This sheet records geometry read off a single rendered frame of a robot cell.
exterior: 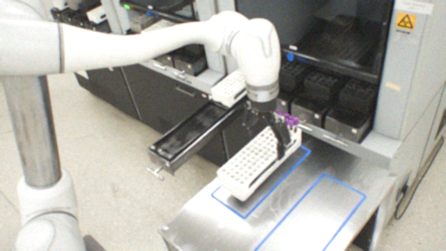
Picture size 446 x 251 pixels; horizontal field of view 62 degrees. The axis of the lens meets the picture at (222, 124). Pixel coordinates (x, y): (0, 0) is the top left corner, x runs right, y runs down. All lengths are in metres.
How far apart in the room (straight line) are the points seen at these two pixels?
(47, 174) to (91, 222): 1.25
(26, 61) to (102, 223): 1.67
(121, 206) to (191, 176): 0.46
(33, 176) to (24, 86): 0.29
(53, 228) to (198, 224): 0.39
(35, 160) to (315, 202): 0.80
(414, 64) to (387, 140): 0.33
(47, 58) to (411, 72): 1.03
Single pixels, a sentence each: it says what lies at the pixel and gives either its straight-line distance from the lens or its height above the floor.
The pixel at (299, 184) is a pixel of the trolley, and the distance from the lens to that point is 1.19.
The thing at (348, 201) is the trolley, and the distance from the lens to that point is 1.16.
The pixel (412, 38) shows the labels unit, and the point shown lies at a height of 1.14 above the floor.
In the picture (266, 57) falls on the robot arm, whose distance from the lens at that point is 0.92.
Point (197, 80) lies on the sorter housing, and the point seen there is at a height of 0.72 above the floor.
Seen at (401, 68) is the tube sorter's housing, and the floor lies 1.03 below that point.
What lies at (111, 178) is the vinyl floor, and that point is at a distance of 2.55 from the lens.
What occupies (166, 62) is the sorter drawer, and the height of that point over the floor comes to 0.76.
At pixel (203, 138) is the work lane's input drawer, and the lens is 1.41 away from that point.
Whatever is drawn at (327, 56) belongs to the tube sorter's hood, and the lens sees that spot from 1.39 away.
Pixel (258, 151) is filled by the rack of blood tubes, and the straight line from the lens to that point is 1.16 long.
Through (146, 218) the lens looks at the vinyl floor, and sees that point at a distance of 2.25.
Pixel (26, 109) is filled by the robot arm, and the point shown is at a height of 1.24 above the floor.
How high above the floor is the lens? 1.74
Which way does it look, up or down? 41 degrees down
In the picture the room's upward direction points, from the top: 10 degrees counter-clockwise
